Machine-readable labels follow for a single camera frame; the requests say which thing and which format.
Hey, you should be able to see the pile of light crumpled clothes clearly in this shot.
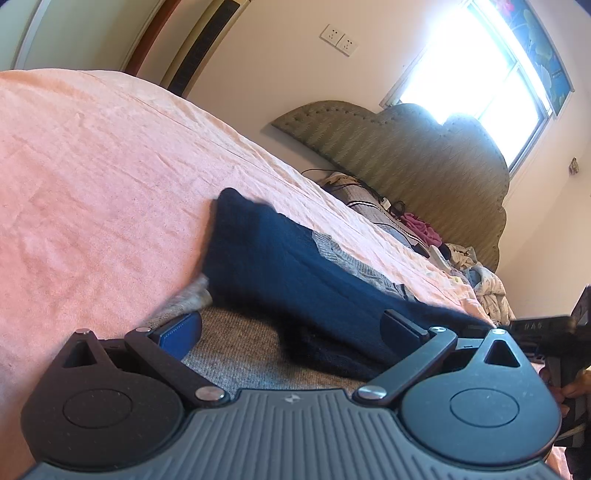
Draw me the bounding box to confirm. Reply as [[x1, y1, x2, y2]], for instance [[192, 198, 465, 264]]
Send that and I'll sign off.
[[434, 243, 517, 329]]

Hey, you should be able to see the pink bed sheet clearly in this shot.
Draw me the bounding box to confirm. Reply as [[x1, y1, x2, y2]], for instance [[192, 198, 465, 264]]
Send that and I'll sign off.
[[0, 69, 552, 480]]

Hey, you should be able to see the magenta cloth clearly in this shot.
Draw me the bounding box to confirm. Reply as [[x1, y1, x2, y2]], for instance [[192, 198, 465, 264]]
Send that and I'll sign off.
[[401, 212, 445, 247]]

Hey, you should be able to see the gold standing air conditioner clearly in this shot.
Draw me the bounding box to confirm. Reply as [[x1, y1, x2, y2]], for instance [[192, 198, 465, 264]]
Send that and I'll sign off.
[[165, 0, 252, 99]]

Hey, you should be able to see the navy and grey knit sweater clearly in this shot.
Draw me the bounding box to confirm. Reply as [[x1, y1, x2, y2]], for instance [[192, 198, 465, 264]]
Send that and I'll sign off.
[[147, 187, 497, 394]]

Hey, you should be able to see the bright window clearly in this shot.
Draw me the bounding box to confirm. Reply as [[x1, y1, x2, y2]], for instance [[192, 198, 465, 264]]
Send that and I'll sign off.
[[379, 0, 555, 175]]

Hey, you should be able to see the person's right hand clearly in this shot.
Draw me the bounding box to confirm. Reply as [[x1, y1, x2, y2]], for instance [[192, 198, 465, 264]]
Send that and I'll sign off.
[[558, 368, 591, 414]]

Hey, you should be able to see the green padded headboard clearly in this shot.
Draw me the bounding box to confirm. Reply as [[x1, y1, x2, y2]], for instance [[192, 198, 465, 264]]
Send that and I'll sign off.
[[270, 100, 511, 273]]

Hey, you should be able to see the glass wardrobe with wooden frame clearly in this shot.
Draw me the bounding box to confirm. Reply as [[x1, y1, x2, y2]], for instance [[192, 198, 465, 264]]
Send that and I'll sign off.
[[0, 0, 182, 77]]

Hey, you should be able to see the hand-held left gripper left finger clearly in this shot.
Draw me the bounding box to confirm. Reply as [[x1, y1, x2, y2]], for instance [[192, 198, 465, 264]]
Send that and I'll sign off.
[[62, 311, 230, 404]]

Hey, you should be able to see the blue floral curtain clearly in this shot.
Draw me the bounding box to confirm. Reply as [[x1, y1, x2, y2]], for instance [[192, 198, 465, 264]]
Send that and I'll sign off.
[[487, 0, 574, 116]]

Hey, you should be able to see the grey striped pillow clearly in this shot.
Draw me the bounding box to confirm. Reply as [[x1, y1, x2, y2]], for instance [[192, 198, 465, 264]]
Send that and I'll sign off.
[[323, 172, 428, 252]]

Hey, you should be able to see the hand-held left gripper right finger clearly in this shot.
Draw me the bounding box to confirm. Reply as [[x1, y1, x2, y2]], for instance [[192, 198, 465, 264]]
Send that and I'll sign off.
[[353, 309, 523, 403]]

